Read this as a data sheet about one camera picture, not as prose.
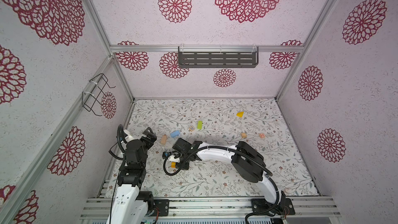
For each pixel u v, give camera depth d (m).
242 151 0.51
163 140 0.97
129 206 0.49
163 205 0.75
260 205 0.74
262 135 0.99
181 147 0.71
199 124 1.06
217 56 0.91
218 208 0.76
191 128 1.03
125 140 0.63
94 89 0.78
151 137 0.70
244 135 1.00
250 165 0.51
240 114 1.13
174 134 1.01
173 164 0.78
